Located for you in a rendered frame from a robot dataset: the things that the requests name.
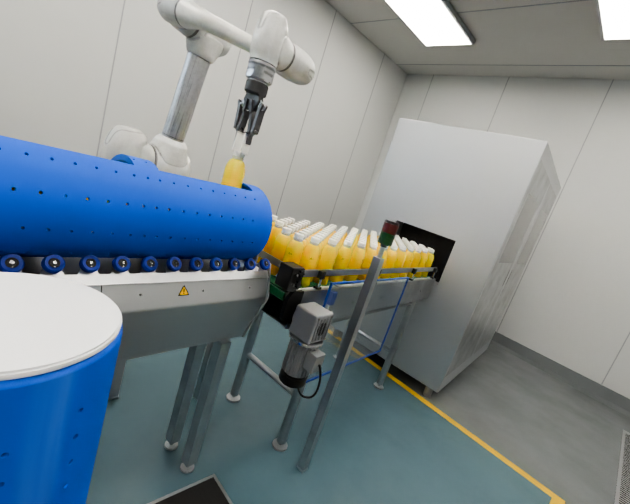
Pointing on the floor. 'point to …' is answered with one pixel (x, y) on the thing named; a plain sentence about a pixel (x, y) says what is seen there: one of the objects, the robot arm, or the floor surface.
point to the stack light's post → (341, 361)
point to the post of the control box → (203, 370)
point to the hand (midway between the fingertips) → (242, 143)
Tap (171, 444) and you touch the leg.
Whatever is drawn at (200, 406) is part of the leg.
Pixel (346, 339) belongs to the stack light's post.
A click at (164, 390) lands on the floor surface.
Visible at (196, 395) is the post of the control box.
